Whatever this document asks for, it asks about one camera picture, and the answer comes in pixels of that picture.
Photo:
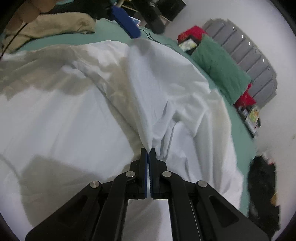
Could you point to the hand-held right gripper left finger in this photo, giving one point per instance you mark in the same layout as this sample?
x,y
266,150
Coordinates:
x,y
144,180

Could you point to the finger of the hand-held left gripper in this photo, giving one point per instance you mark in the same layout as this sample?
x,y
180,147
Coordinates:
x,y
126,22

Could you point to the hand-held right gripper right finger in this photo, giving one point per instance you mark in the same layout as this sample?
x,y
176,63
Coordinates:
x,y
151,180

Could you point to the white hooded jacket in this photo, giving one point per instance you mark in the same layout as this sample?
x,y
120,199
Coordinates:
x,y
69,115

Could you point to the person's left forearm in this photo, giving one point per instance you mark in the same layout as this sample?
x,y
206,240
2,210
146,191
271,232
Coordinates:
x,y
23,14

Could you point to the black clothes pile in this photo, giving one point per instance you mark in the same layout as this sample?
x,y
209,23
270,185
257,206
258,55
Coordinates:
x,y
261,185

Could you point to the black computer tower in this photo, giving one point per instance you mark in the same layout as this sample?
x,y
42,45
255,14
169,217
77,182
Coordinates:
x,y
175,9

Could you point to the black folded garment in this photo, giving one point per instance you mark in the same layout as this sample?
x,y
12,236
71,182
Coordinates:
x,y
76,9

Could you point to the small black framed tablet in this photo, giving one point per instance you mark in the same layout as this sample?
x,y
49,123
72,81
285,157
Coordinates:
x,y
188,45

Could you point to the green pillow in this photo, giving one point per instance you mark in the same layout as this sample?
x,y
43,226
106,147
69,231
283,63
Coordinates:
x,y
219,67

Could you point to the stack of books and papers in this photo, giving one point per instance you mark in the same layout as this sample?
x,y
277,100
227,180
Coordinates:
x,y
252,129

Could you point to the green yellow snack bag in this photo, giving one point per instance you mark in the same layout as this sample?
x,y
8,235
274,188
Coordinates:
x,y
253,114

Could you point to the grey padded headboard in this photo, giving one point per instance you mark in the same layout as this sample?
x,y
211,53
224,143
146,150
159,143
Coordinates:
x,y
249,51

